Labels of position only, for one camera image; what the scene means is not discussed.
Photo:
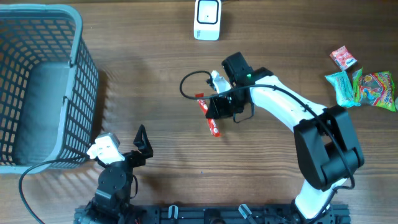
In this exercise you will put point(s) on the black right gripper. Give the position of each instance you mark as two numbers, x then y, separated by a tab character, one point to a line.
217	109

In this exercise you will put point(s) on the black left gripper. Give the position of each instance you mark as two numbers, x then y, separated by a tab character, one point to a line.
143	145

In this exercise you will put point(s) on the red Nescafe coffee stick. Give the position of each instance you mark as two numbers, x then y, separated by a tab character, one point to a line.
211	122

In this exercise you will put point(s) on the teal tissue pack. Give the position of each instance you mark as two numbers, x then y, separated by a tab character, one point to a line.
343	89

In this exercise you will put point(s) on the Haribo gummy candy bag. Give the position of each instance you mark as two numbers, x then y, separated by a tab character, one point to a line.
376	89

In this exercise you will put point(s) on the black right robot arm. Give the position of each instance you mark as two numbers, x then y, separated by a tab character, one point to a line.
327	147

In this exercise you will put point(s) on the white barcode scanner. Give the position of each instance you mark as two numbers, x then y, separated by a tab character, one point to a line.
207	20

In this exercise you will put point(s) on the grey plastic shopping basket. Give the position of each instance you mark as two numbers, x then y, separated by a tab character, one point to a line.
49	87

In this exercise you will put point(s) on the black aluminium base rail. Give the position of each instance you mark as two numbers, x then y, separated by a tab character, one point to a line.
267	214

